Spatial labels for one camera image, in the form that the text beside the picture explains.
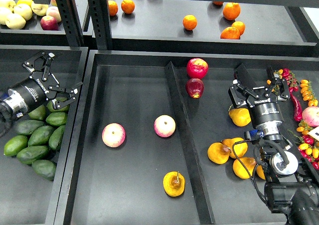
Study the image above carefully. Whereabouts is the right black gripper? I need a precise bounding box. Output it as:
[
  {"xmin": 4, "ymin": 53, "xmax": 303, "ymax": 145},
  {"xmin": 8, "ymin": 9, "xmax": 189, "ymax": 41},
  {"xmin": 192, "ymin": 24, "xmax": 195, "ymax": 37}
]
[{"xmin": 228, "ymin": 63, "xmax": 290, "ymax": 128}]

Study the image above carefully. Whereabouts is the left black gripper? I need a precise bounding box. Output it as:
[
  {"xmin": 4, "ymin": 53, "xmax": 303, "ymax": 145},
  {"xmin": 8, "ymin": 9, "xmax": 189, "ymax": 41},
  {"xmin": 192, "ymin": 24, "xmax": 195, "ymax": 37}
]
[{"xmin": 8, "ymin": 51, "xmax": 83, "ymax": 110}]

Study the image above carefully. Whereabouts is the dark green avocado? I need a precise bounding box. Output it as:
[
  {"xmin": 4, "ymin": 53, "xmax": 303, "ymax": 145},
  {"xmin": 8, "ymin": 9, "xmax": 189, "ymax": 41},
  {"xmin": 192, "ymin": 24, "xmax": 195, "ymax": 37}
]
[{"xmin": 31, "ymin": 160, "xmax": 56, "ymax": 181}]

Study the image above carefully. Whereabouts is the yellow pear with stem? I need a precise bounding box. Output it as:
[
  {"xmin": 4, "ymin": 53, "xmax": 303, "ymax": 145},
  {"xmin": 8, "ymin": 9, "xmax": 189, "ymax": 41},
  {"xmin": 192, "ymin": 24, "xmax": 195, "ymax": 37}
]
[{"xmin": 162, "ymin": 171, "xmax": 185, "ymax": 197}]

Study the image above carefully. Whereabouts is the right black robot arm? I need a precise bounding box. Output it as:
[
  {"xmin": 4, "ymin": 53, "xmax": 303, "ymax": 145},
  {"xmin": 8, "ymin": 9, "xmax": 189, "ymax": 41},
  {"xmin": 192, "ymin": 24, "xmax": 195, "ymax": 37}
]
[{"xmin": 228, "ymin": 64, "xmax": 319, "ymax": 225}]

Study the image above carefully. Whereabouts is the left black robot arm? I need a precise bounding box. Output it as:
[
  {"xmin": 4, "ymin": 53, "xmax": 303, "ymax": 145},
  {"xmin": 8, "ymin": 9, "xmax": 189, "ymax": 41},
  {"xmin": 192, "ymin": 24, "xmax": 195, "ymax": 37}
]
[{"xmin": 0, "ymin": 51, "xmax": 83, "ymax": 136}]

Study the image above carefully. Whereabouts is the yellow pear upper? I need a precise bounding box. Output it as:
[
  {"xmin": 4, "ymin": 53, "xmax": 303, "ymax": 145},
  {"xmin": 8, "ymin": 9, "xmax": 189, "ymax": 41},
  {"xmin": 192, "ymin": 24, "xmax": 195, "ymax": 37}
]
[{"xmin": 228, "ymin": 105, "xmax": 251, "ymax": 127}]

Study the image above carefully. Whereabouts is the green avocado in bin lower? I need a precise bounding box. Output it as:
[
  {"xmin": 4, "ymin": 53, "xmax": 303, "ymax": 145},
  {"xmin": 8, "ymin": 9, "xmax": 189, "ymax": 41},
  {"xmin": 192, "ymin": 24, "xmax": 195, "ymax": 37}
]
[{"xmin": 48, "ymin": 125, "xmax": 65, "ymax": 151}]

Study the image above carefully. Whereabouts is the yellow pear top of pile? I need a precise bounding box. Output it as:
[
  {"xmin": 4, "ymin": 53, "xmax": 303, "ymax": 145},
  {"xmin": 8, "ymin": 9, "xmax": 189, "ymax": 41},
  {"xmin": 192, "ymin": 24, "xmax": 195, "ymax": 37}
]
[{"xmin": 221, "ymin": 137, "xmax": 248, "ymax": 159}]

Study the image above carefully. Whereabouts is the yellow pear bottom of pile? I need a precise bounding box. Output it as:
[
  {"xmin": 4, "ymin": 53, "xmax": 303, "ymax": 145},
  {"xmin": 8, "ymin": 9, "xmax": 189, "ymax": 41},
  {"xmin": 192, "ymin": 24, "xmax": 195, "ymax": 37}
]
[{"xmin": 232, "ymin": 157, "xmax": 256, "ymax": 179}]

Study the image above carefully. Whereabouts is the yellow pear left of pile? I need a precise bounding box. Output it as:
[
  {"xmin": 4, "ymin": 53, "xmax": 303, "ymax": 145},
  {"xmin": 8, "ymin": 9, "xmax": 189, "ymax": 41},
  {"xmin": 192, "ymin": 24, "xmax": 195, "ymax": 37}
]
[{"xmin": 207, "ymin": 142, "xmax": 231, "ymax": 165}]

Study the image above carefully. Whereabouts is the long red chili pepper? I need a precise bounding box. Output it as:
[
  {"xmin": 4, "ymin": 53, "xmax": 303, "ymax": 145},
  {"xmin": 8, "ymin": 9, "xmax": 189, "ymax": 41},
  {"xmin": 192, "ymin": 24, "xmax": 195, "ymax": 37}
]
[{"xmin": 290, "ymin": 93, "xmax": 302, "ymax": 122}]

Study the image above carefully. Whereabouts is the orange cherry tomato vine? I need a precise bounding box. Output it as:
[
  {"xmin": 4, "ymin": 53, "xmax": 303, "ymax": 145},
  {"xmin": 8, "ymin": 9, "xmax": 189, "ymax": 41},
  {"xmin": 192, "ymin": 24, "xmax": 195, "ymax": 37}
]
[{"xmin": 300, "ymin": 79, "xmax": 319, "ymax": 107}]

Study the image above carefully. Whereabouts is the pink apple right edge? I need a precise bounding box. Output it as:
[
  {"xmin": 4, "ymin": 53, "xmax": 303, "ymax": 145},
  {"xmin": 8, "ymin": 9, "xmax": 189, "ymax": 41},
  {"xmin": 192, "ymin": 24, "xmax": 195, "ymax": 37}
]
[{"xmin": 302, "ymin": 106, "xmax": 319, "ymax": 127}]

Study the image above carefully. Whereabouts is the red apple on shelf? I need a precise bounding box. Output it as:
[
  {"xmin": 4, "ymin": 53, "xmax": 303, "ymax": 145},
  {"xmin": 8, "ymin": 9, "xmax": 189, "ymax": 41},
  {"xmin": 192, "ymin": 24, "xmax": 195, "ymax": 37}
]
[{"xmin": 40, "ymin": 15, "xmax": 59, "ymax": 30}]

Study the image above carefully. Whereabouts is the orange on shelf front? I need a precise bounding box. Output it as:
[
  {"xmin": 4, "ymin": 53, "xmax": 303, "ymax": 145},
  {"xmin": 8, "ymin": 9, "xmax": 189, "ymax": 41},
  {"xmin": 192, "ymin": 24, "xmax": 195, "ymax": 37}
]
[{"xmin": 220, "ymin": 26, "xmax": 241, "ymax": 39}]

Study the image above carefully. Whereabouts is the orange on shelf right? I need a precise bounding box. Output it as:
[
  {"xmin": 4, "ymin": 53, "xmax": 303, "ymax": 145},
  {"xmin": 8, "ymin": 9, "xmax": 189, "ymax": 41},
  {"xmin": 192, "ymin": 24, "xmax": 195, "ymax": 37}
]
[{"xmin": 232, "ymin": 21, "xmax": 246, "ymax": 35}]

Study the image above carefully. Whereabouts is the dark red apple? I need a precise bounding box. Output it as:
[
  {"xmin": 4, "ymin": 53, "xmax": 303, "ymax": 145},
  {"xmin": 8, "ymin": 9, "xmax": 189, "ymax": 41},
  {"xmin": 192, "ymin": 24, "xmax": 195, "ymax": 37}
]
[{"xmin": 185, "ymin": 78, "xmax": 204, "ymax": 99}]

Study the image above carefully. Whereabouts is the bright red apple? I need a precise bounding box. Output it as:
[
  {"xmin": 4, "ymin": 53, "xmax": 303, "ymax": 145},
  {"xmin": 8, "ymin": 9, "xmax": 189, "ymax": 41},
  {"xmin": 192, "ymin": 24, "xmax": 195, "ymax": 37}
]
[{"xmin": 186, "ymin": 58, "xmax": 209, "ymax": 79}]

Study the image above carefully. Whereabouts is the pale yellow apple front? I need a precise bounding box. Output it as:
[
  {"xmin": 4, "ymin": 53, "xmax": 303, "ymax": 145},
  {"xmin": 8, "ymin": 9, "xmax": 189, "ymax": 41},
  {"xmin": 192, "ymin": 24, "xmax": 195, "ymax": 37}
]
[{"xmin": 5, "ymin": 13, "xmax": 26, "ymax": 29}]

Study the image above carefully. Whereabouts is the pale yellow apple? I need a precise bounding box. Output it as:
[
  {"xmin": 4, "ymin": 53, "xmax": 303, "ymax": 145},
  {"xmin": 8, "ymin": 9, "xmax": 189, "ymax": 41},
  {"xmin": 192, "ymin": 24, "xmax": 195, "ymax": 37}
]
[
  {"xmin": 5, "ymin": 13, "xmax": 26, "ymax": 29},
  {"xmin": 13, "ymin": 3, "xmax": 33, "ymax": 21}
]

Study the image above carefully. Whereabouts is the pale peach apple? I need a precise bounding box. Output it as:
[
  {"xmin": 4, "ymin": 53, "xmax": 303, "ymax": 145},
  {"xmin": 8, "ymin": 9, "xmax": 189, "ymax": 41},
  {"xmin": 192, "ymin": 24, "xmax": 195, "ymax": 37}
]
[{"xmin": 46, "ymin": 6, "xmax": 61, "ymax": 23}]

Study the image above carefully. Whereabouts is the pale yellow apple middle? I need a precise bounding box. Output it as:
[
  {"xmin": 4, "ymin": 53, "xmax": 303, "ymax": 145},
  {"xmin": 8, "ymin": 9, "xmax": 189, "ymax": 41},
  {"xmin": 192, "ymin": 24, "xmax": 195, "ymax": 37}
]
[{"xmin": 13, "ymin": 3, "xmax": 33, "ymax": 21}]

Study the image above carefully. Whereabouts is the pink apple left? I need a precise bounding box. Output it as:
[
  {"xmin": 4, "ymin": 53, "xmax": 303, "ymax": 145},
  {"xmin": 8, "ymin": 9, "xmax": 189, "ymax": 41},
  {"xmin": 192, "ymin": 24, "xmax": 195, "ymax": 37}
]
[{"xmin": 102, "ymin": 123, "xmax": 126, "ymax": 148}]

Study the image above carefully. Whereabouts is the pink apple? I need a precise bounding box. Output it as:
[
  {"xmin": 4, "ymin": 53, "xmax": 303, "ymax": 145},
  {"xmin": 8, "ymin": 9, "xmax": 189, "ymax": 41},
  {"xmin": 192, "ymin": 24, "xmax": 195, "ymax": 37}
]
[
  {"xmin": 102, "ymin": 123, "xmax": 126, "ymax": 148},
  {"xmin": 154, "ymin": 115, "xmax": 176, "ymax": 138}
]

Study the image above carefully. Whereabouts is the large orange on shelf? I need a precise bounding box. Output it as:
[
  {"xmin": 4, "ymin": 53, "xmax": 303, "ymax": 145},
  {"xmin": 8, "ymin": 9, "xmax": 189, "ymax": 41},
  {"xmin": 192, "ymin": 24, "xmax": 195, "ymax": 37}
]
[{"xmin": 223, "ymin": 2, "xmax": 241, "ymax": 20}]

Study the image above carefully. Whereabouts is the orange on shelf far left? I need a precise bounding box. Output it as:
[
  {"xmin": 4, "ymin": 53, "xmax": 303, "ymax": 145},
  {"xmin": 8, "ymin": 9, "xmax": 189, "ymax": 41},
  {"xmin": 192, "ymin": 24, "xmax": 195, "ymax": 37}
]
[{"xmin": 108, "ymin": 0, "xmax": 118, "ymax": 16}]

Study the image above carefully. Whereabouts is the orange on shelf centre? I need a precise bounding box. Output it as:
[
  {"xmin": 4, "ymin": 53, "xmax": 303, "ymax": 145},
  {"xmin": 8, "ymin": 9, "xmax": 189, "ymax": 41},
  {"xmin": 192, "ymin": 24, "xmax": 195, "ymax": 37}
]
[{"xmin": 182, "ymin": 14, "xmax": 197, "ymax": 30}]

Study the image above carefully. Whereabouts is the pink apple centre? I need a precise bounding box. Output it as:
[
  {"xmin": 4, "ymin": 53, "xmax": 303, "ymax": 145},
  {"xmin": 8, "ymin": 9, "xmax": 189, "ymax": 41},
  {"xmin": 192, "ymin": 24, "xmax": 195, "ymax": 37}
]
[{"xmin": 154, "ymin": 115, "xmax": 176, "ymax": 138}]

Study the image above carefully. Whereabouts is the black centre tray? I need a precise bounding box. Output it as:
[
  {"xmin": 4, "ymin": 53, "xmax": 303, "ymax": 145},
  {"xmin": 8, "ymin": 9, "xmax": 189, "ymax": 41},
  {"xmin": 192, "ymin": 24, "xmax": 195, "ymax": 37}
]
[{"xmin": 54, "ymin": 51, "xmax": 319, "ymax": 225}]

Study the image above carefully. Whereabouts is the black tray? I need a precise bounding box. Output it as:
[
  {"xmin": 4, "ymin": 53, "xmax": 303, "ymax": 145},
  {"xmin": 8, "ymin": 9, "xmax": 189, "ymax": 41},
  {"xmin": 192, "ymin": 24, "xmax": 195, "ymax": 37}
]
[
  {"xmin": 54, "ymin": 51, "xmax": 319, "ymax": 225},
  {"xmin": 0, "ymin": 44, "xmax": 89, "ymax": 225}
]

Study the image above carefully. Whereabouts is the black left tray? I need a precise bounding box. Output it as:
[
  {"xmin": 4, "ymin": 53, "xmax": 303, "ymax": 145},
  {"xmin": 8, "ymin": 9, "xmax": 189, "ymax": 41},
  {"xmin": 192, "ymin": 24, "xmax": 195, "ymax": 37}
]
[{"xmin": 0, "ymin": 44, "xmax": 89, "ymax": 225}]

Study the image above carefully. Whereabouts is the black tray divider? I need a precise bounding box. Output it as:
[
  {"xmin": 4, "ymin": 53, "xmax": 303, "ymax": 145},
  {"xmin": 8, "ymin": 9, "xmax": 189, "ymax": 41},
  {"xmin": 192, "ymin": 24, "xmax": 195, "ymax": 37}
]
[{"xmin": 165, "ymin": 61, "xmax": 215, "ymax": 225}]

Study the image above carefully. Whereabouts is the black shelf upright post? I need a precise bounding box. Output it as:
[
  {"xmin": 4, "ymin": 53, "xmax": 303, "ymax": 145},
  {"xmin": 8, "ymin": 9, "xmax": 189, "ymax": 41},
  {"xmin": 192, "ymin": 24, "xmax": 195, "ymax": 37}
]
[{"xmin": 56, "ymin": 0, "xmax": 84, "ymax": 47}]

